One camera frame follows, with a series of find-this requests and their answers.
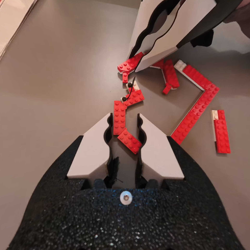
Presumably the straight red lego assembly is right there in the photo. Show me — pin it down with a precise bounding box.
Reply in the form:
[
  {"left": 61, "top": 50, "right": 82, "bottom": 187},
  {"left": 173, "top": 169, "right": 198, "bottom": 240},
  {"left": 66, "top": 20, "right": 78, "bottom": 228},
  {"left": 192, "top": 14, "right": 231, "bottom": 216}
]
[{"left": 211, "top": 110, "right": 231, "bottom": 154}]

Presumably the curved red lego assembly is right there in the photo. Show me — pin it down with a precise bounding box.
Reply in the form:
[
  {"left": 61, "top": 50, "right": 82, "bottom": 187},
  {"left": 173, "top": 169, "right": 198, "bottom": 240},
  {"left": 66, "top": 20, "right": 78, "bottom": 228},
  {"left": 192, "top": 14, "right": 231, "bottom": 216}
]
[{"left": 117, "top": 52, "right": 180, "bottom": 95}]

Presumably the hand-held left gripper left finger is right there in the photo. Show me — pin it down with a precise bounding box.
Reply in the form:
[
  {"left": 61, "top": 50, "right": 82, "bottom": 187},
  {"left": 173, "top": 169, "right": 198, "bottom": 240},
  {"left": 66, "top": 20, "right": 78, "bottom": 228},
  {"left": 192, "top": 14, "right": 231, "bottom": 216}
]
[{"left": 67, "top": 113, "right": 114, "bottom": 180}]

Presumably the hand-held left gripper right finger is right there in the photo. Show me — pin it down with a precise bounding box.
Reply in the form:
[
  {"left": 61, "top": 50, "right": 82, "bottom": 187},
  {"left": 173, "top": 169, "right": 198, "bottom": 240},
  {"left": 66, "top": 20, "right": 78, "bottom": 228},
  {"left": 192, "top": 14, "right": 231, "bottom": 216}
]
[{"left": 137, "top": 113, "right": 185, "bottom": 185}]

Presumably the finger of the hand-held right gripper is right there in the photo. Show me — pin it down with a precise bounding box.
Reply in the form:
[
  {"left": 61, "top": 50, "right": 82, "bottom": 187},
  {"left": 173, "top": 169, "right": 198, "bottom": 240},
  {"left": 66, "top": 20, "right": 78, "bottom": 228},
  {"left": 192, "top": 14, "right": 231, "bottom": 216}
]
[
  {"left": 135, "top": 0, "right": 217, "bottom": 73},
  {"left": 129, "top": 0, "right": 184, "bottom": 59}
]

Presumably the red lego assembly with string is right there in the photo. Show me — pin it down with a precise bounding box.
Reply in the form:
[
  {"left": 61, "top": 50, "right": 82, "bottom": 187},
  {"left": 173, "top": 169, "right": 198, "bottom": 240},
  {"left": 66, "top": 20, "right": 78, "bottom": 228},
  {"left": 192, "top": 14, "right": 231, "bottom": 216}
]
[{"left": 113, "top": 76, "right": 145, "bottom": 155}]

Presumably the laminated paper sheet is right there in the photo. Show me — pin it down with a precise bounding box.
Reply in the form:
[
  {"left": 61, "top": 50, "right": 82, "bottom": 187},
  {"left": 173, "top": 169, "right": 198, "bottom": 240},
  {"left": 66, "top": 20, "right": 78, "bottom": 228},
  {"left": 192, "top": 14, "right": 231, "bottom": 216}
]
[{"left": 0, "top": 0, "right": 38, "bottom": 60}]

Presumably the person's right hand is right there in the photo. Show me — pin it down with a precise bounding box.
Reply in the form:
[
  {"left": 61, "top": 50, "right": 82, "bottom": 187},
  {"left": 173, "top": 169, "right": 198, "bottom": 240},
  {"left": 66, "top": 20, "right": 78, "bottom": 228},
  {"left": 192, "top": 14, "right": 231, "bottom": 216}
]
[{"left": 222, "top": 0, "right": 250, "bottom": 37}]

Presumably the angled red lego assembly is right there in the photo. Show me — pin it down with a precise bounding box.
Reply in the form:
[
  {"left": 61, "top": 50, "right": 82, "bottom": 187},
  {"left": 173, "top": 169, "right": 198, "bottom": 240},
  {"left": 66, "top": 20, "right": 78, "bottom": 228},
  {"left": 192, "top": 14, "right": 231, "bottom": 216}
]
[{"left": 170, "top": 60, "right": 220, "bottom": 145}]

